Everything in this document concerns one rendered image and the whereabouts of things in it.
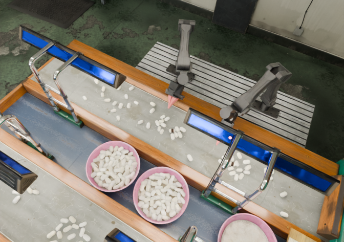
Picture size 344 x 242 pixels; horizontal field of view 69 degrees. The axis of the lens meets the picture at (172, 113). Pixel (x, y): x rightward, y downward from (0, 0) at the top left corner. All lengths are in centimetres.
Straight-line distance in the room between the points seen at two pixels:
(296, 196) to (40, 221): 121
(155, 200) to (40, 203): 53
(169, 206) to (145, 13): 262
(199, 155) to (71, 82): 91
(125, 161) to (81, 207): 30
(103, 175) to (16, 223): 42
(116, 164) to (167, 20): 232
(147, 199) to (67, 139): 59
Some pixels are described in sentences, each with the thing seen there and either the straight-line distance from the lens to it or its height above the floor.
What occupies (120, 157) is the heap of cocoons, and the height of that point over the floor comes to 74.
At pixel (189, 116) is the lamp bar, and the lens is 105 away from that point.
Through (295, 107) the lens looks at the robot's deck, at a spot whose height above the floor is 67.
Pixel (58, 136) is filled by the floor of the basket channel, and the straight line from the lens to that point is 156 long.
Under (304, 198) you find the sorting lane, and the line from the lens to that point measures 146.
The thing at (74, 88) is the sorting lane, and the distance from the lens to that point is 164.
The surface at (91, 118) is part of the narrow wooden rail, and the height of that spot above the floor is 76.
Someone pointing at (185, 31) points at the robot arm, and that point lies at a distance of 140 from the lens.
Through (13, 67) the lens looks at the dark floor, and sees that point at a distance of 306.
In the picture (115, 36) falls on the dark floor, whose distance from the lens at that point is 309.
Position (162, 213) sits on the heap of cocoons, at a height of 74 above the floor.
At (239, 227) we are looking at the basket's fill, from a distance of 131.
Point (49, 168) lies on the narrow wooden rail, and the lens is 139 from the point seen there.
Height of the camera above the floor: 197
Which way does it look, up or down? 57 degrees down
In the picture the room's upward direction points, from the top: 6 degrees clockwise
